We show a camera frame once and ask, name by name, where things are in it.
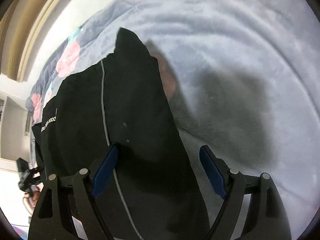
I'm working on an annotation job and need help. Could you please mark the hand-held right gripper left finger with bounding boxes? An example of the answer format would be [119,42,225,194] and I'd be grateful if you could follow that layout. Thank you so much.
[27,145,119,240]

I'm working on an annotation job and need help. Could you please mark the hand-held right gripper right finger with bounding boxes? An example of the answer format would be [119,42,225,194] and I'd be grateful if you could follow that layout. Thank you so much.
[199,145,292,240]

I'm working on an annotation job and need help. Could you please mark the black pants with grey piping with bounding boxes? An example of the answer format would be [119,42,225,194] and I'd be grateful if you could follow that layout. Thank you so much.
[31,27,211,240]

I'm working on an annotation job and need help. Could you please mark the person's left hand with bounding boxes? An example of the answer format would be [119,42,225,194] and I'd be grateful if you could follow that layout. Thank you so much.
[23,191,42,216]

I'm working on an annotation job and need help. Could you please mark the white cabinet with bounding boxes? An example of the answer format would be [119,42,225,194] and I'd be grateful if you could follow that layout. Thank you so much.
[0,90,33,172]

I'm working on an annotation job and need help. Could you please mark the grey floral fleece blanket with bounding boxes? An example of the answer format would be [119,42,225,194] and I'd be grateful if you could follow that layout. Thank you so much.
[26,0,320,240]

